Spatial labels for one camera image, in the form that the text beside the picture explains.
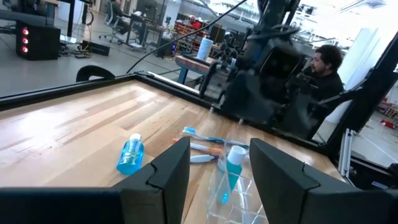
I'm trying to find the red storage shelf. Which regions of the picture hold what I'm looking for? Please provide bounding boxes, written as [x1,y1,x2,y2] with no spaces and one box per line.
[174,15,206,41]

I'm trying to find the silver aluminium extrusion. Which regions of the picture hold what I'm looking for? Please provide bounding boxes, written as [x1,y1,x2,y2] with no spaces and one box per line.
[338,128,357,178]

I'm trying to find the dark office desk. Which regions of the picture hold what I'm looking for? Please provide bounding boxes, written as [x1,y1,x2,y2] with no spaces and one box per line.
[126,12,178,52]

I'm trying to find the red floor object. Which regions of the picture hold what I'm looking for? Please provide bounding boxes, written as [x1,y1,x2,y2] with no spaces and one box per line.
[379,119,396,130]

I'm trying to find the black computer tower red lights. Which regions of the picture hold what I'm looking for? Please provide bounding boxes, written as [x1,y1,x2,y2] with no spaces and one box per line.
[15,20,62,62]

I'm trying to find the office chair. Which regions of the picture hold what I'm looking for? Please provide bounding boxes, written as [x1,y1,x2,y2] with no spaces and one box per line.
[98,0,126,43]

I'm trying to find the blue and white toothbrush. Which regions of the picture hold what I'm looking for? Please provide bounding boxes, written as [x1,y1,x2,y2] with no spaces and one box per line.
[182,126,250,149]

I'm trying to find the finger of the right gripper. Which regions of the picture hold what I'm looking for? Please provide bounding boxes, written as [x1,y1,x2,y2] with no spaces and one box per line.
[220,70,276,126]
[280,92,315,139]

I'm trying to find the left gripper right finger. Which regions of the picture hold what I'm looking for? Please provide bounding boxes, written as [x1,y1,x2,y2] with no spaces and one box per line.
[249,138,398,224]

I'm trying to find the blue mouthwash bottle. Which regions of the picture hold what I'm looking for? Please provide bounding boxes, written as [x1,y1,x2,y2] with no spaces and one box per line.
[216,144,248,205]
[116,133,146,176]

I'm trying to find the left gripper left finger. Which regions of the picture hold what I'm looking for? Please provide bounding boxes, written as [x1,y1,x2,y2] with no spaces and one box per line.
[0,136,191,224]

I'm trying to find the maroon and white toothbrush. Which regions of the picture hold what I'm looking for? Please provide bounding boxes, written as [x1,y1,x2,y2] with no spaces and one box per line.
[189,154,219,164]

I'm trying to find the blue-legged wooden table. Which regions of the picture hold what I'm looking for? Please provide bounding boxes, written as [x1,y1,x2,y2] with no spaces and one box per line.
[174,55,218,85]

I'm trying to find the clear acrylic organizer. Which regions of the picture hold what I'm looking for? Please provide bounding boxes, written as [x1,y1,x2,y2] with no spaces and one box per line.
[206,132,271,224]

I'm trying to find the black aluminium table frame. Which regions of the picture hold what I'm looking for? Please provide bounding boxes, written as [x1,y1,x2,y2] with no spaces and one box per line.
[0,30,398,191]

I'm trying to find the person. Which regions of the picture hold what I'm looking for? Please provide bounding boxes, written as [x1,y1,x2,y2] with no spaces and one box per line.
[303,44,345,125]
[105,0,131,35]

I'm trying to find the white cylindrical canister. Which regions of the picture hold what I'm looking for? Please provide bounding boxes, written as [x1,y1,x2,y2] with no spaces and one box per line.
[196,37,215,62]

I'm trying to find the black floor box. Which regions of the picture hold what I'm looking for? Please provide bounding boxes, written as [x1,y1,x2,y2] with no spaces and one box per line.
[81,39,111,57]

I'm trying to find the black curved hook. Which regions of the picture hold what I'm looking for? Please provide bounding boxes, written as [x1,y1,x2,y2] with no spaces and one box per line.
[75,65,116,83]

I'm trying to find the black hanging cable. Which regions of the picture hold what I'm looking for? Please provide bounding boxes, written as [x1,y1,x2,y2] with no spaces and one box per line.
[126,0,249,75]

